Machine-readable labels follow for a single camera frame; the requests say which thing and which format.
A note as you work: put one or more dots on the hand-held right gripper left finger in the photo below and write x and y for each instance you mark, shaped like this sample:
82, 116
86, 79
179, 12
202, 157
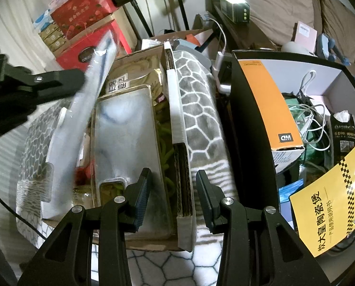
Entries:
141, 204

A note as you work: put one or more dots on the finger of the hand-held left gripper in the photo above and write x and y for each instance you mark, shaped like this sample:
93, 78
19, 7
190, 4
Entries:
22, 107
55, 79

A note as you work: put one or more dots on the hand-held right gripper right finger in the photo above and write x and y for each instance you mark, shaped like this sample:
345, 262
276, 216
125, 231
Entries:
208, 204

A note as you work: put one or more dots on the clear plastic blister package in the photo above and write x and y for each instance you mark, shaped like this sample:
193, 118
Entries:
73, 125

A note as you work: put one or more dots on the tan carton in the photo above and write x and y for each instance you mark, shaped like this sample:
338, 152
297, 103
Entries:
58, 45
53, 37
46, 27

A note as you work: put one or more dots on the red gift box lower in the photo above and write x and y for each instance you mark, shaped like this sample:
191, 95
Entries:
88, 55

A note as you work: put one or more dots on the red gift box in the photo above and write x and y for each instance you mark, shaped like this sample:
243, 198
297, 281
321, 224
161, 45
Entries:
88, 55
82, 9

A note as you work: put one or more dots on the blue and white carton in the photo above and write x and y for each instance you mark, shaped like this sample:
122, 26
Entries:
42, 19

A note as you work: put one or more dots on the black storage box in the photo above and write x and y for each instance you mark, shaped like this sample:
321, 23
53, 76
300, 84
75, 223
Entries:
251, 143

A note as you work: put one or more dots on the red gift box upper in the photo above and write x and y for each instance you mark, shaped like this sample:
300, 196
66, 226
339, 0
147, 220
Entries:
82, 9

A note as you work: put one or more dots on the beige snack bag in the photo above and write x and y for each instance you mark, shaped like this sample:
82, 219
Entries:
135, 71

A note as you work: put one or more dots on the blue plastic packet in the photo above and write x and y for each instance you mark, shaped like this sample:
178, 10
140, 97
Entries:
290, 195

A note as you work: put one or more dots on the speaker stand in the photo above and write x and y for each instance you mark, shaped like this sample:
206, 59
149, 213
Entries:
141, 18
182, 9

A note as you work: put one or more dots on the orange and white box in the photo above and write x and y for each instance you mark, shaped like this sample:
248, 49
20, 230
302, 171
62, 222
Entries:
269, 110

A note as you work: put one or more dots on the yellow checkered booklet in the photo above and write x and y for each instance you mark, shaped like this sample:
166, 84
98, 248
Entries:
329, 208

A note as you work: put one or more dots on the cardboard box with orange item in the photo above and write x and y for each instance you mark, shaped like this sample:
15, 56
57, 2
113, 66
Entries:
192, 37

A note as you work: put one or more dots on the black paper packet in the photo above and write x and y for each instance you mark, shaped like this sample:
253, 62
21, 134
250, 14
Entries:
342, 137

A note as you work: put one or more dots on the white round object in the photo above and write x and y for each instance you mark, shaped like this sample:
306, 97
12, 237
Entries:
295, 48

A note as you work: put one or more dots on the pink box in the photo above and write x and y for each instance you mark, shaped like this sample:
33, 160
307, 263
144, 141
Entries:
305, 35

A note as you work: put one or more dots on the blue plastic device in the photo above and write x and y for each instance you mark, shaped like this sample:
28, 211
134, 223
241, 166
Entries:
329, 49

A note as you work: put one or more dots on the beige sofa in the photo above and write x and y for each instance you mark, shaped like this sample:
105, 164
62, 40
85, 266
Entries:
284, 3

